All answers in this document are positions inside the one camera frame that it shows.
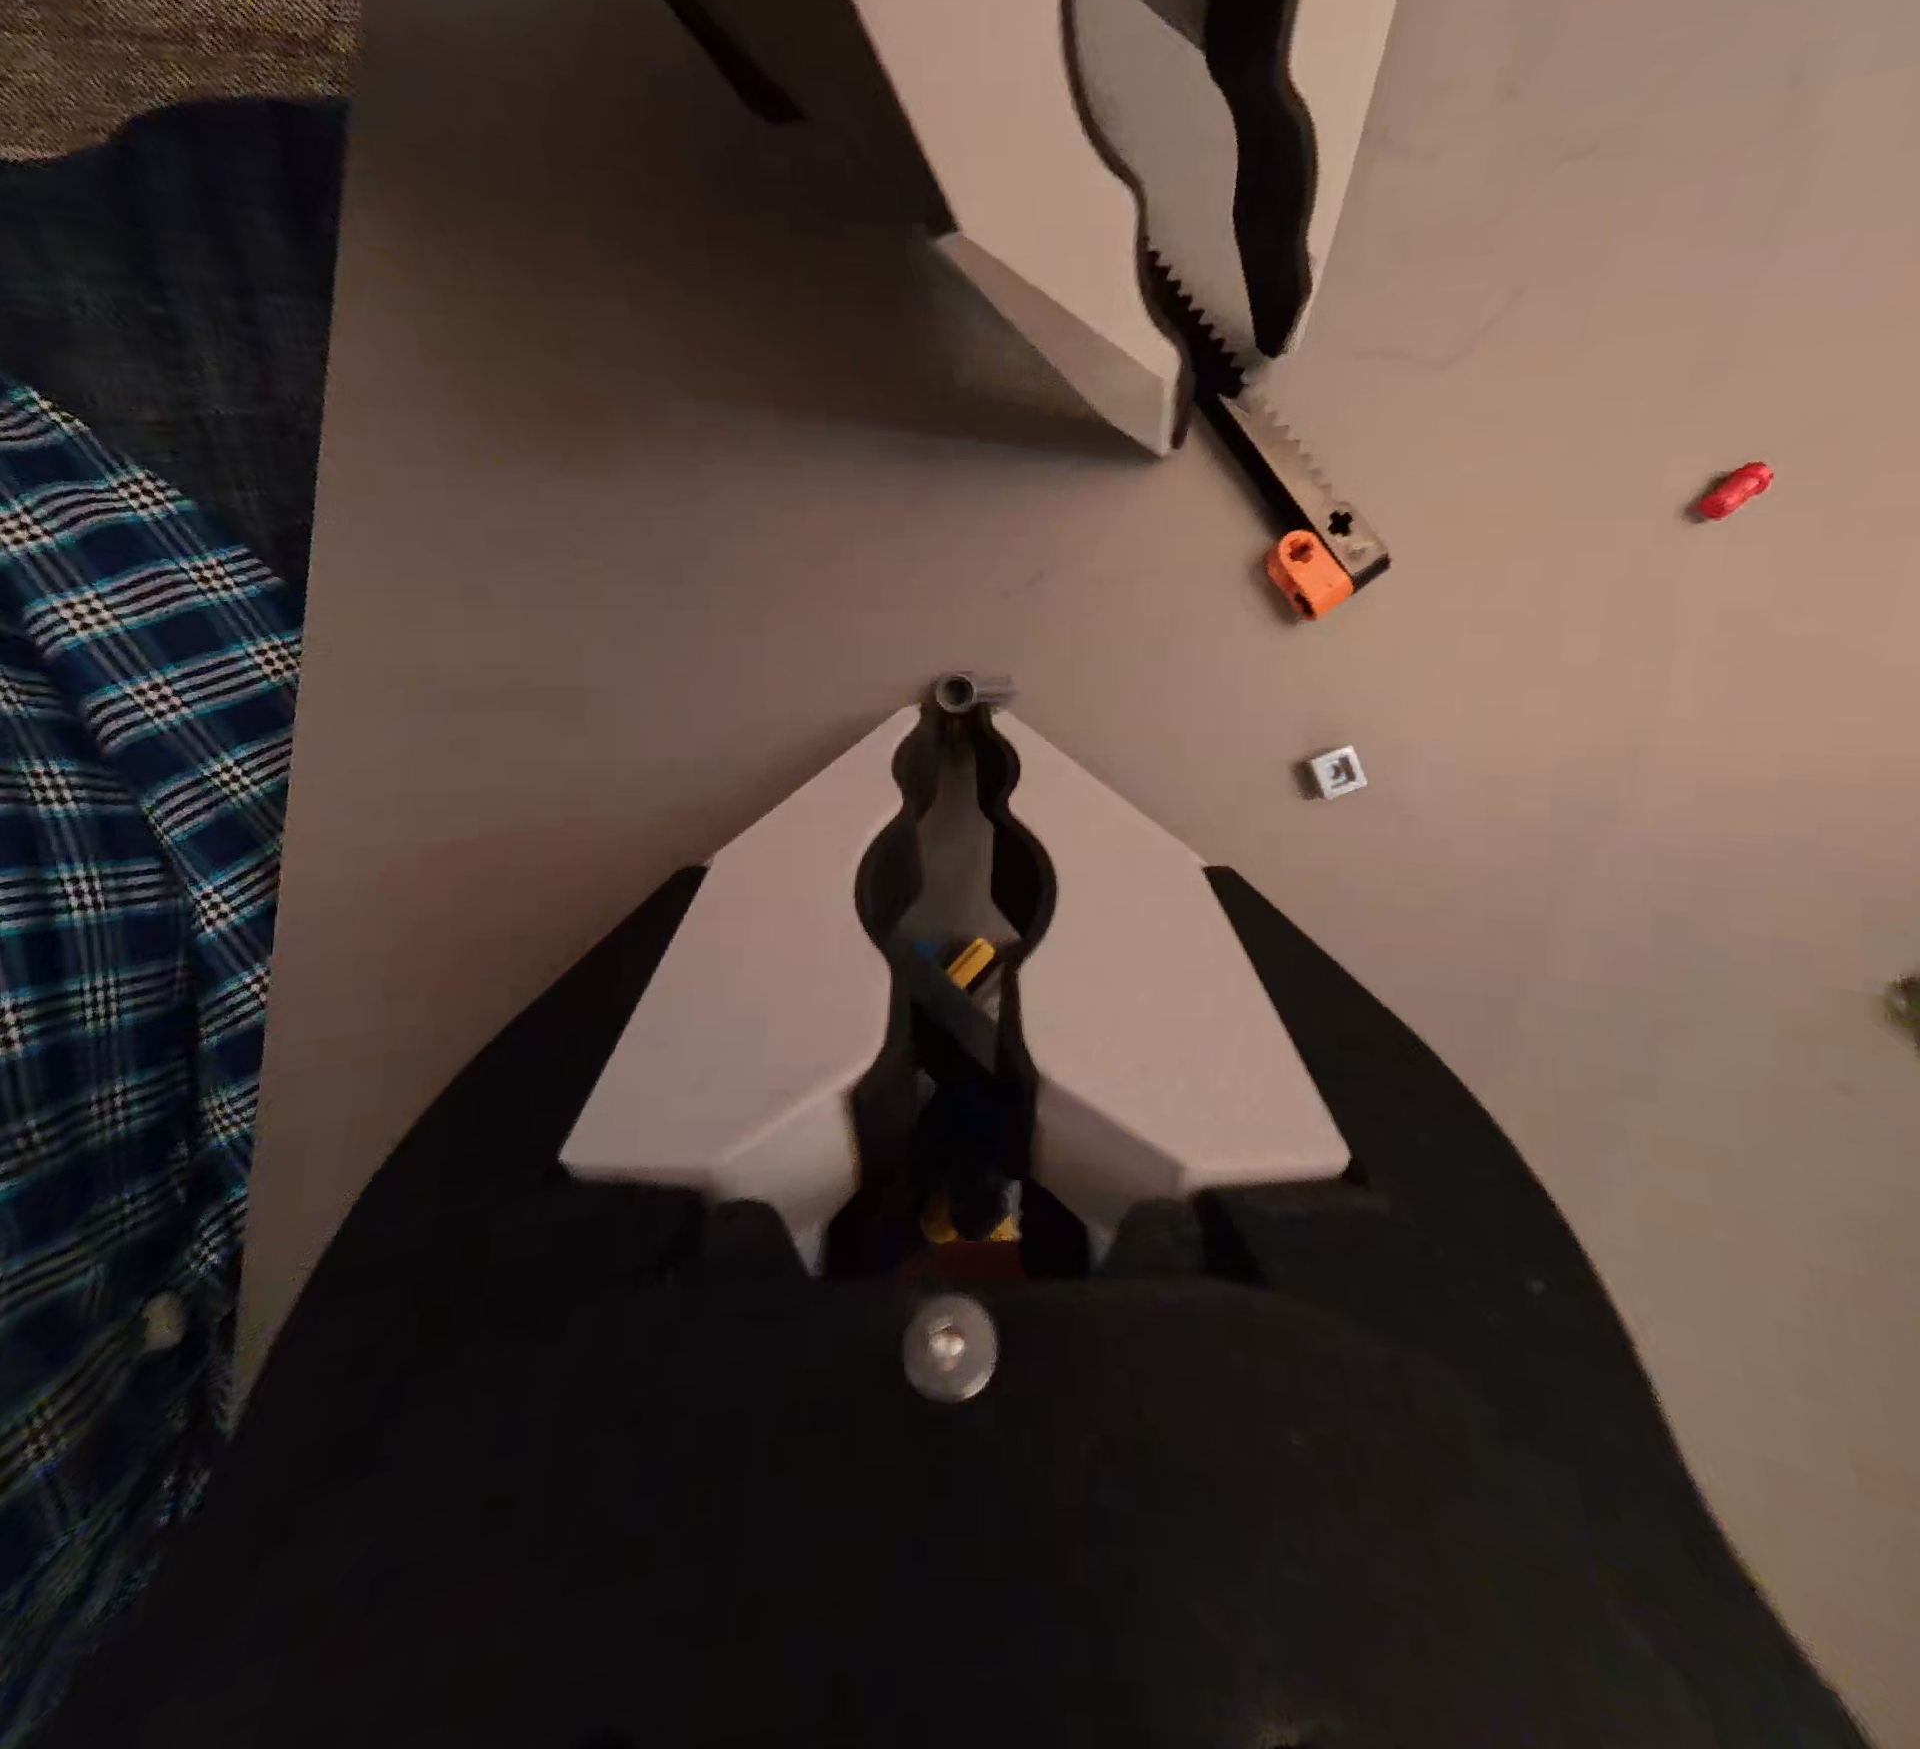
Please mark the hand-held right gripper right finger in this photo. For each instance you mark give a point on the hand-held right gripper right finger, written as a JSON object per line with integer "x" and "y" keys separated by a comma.
{"x": 1172, "y": 1029}

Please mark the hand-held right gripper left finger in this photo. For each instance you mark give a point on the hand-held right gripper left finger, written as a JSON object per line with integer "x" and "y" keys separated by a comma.
{"x": 749, "y": 1013}

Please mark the black lego rack orange connector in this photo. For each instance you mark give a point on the black lego rack orange connector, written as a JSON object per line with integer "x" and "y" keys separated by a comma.
{"x": 1309, "y": 573}

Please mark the small white lego piece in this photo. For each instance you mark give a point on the small white lego piece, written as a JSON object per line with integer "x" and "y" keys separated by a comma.
{"x": 1334, "y": 770}

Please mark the red lego piece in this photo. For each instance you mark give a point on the red lego piece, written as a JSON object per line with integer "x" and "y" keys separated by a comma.
{"x": 1736, "y": 489}

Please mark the dark grey lego piece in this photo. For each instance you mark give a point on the dark grey lego piece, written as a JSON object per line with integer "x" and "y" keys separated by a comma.
{"x": 1906, "y": 1003}

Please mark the person's dark trousers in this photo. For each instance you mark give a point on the person's dark trousers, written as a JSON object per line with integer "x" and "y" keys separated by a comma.
{"x": 180, "y": 278}

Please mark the person's blue plaid shirt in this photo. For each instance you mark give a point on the person's blue plaid shirt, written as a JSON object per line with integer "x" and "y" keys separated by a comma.
{"x": 136, "y": 804}

